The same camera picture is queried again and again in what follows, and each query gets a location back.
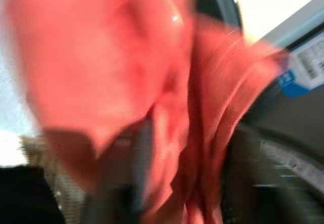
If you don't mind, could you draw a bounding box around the black garment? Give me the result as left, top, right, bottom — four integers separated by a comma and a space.
0, 165, 65, 224

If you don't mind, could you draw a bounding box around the orange garment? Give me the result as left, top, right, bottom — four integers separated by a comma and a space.
7, 0, 289, 224

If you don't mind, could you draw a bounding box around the pale woven basket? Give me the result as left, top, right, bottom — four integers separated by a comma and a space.
19, 134, 87, 224

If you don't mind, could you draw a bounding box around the grey washing machine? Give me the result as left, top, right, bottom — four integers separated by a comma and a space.
194, 0, 324, 224

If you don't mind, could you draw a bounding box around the blue white energy label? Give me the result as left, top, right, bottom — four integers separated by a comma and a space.
278, 35, 324, 98

